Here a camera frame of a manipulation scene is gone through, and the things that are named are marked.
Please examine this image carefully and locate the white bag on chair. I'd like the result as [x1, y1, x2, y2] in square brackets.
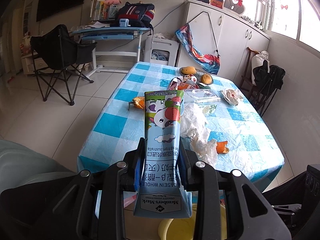
[251, 50, 270, 85]

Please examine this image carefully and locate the white low drawer cabinet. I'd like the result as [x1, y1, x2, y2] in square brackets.
[21, 52, 47, 75]

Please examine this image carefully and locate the blue white study desk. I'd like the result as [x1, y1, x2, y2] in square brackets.
[71, 27, 153, 77]

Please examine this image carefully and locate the yellow mango left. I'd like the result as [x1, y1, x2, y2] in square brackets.
[180, 66, 197, 75]

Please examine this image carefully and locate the blue milk carton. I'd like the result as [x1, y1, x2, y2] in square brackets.
[134, 90, 192, 218]

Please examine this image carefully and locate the yellow trash bin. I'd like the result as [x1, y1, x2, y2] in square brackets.
[157, 203, 228, 240]

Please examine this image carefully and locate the orange peel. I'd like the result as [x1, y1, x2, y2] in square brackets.
[216, 141, 229, 154]
[132, 96, 145, 109]

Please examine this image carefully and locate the row of books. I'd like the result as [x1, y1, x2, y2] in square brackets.
[89, 0, 118, 21]

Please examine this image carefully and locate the black folding camp chair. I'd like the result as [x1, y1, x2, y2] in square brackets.
[30, 24, 97, 106]

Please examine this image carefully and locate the pink plush toy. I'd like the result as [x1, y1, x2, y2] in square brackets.
[104, 0, 121, 6]

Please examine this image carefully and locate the wire fruit basket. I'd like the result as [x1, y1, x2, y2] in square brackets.
[179, 69, 213, 85]

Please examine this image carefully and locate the blue checkered tablecloth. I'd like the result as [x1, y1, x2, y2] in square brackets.
[77, 62, 285, 191]

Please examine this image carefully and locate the yellow mango right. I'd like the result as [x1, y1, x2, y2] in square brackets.
[200, 73, 213, 85]

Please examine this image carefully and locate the colorful hanging tote bag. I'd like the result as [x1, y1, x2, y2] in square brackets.
[175, 11, 220, 75]

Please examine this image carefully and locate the light blue pencil sharpener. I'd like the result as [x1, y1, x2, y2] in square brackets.
[119, 18, 130, 28]

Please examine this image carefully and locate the yellow mango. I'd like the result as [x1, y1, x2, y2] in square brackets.
[200, 73, 213, 85]
[180, 66, 197, 75]

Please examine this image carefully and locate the dark navy backpack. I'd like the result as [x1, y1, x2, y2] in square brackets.
[116, 2, 155, 29]

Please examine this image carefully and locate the red white snack wrapper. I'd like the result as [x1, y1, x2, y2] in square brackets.
[168, 75, 199, 90]

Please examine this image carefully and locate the white storage cabinet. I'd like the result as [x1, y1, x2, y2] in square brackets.
[182, 0, 270, 86]

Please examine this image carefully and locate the clear plastic bottle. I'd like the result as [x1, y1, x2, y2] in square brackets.
[184, 89, 221, 115]

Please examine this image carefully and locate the white tissue paper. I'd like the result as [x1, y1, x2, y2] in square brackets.
[180, 103, 217, 168]

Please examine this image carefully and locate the small crumpled tissue wad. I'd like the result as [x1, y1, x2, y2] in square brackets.
[220, 89, 244, 106]

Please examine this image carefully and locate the folded black chair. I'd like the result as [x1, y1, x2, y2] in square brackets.
[252, 60, 286, 117]

